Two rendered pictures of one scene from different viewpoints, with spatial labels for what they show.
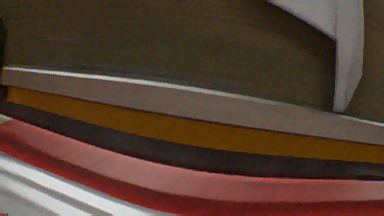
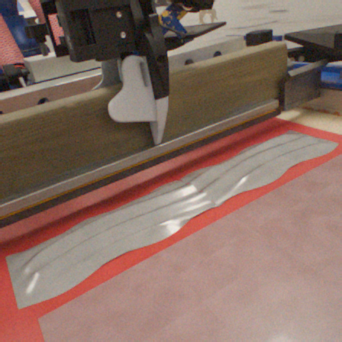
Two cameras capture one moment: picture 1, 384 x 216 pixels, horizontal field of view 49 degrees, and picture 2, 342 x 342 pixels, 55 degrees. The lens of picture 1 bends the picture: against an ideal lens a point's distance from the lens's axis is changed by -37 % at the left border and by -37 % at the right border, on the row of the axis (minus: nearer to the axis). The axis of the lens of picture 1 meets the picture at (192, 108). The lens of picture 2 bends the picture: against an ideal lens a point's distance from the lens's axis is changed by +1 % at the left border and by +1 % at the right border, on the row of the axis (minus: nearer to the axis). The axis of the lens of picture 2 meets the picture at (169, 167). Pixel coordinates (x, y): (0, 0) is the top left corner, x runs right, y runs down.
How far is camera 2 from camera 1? 0.19 m
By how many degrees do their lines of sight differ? 42
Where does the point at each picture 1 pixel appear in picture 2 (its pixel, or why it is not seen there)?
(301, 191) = (144, 173)
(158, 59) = (88, 160)
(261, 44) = (118, 138)
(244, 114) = (127, 163)
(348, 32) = (162, 115)
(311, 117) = (149, 152)
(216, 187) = (111, 187)
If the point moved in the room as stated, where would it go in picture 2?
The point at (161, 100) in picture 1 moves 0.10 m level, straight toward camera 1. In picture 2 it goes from (102, 172) to (179, 200)
